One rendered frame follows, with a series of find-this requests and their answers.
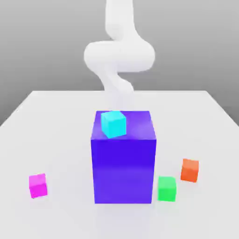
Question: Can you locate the small cyan cube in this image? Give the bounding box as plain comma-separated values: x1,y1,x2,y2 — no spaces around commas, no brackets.
100,110,127,139

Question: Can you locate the small green cube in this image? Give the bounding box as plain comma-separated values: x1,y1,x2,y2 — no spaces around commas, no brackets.
157,176,177,203

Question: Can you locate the small orange cube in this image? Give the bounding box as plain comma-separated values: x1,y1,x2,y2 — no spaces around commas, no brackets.
180,158,200,183

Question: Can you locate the small magenta cube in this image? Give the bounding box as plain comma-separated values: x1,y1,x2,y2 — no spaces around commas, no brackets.
28,173,49,199

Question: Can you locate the large purple box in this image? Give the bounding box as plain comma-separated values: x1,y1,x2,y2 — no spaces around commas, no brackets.
90,110,157,204

